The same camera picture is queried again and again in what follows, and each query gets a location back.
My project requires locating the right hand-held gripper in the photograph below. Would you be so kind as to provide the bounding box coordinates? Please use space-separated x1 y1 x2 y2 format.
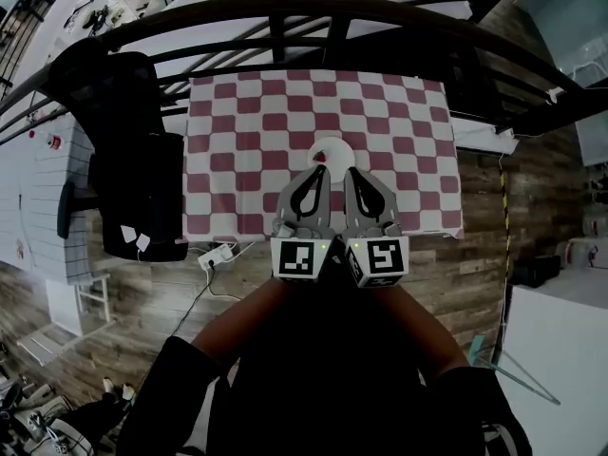
339 165 410 290

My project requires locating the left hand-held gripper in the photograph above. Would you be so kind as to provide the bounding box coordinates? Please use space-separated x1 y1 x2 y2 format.
270 165 336 284

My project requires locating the white plate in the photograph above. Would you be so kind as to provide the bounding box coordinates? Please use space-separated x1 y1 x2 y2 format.
306 136 355 185

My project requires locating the person's left forearm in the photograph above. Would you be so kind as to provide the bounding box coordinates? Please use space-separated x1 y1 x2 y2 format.
190 276 299 367

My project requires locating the person's right forearm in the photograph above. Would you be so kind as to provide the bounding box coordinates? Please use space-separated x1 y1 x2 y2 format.
373 284 472 381

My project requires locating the red white checkered table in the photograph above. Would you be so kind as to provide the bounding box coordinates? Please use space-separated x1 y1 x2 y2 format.
181 68 466 245

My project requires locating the white power strip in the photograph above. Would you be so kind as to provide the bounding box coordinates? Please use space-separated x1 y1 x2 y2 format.
196 243 238 271

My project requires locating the person's black clothing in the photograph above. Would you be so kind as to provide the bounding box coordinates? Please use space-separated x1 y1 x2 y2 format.
116 249 534 456

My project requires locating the black box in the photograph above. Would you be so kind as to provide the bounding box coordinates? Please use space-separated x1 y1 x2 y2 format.
509 253 562 290

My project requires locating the black office chair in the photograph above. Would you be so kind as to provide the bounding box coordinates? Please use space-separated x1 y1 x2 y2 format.
46 37 190 264

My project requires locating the dark metal railing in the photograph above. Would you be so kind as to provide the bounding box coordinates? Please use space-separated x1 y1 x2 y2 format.
0 0 608 147

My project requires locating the white plastic jug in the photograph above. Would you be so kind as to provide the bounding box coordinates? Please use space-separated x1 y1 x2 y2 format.
566 237 608 271

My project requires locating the white step stool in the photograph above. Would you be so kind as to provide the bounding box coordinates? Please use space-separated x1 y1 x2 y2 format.
74 271 116 326

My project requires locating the teal thin stick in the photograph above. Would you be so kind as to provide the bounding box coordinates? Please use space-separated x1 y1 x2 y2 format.
468 333 562 407

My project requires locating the white side table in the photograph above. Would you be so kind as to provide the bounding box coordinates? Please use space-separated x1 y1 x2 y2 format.
491 280 608 456

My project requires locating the white tiled counter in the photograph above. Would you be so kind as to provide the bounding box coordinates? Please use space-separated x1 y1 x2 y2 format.
0 120 114 337

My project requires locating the white wall shelf board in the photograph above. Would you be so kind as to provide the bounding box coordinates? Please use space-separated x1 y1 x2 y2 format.
449 115 520 157

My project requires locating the yellow black striped cable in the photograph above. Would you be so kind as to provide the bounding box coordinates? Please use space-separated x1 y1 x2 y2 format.
497 158 513 285

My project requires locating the black power cable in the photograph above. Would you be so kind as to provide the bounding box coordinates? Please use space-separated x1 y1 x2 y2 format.
169 263 243 342

